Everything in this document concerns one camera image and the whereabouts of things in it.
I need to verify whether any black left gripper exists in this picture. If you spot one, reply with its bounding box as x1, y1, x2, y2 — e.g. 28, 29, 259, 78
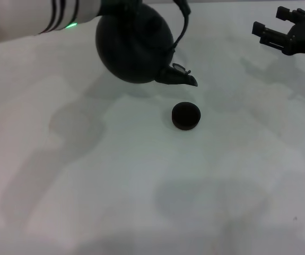
99, 0, 145, 17

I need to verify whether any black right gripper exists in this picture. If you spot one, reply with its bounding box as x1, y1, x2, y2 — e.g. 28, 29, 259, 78
251, 6, 305, 61

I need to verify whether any black round teapot with handle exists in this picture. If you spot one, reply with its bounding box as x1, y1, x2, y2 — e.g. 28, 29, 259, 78
95, 0, 198, 88

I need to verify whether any dark brown small teacup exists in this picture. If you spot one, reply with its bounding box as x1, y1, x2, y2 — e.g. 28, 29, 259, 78
171, 102, 202, 131

